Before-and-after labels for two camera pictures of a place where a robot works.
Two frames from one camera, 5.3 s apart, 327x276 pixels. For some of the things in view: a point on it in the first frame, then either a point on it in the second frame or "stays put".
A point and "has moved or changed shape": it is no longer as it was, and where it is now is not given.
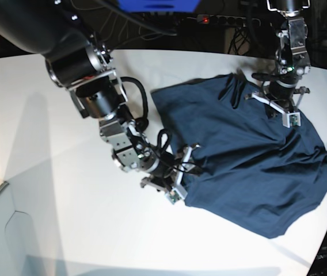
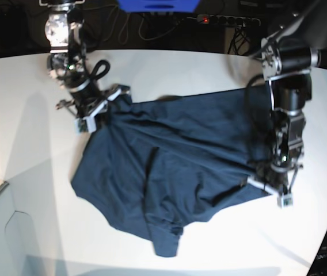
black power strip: x=227 y=20 stays put
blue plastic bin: x=160 y=6 stays put
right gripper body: x=285 y=98 -> x=276 y=177
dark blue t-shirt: x=241 y=163 has moved or changed shape
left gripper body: x=166 y=174 -> x=87 y=103
